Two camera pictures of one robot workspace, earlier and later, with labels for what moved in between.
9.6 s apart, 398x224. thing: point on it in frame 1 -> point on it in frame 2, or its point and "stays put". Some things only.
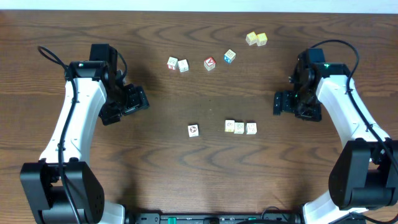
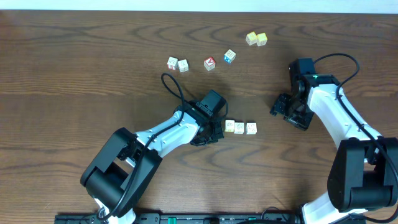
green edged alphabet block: (229, 126) stays put
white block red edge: (239, 128) stays put
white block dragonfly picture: (251, 128) stays put
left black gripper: (137, 98) -> (216, 133)
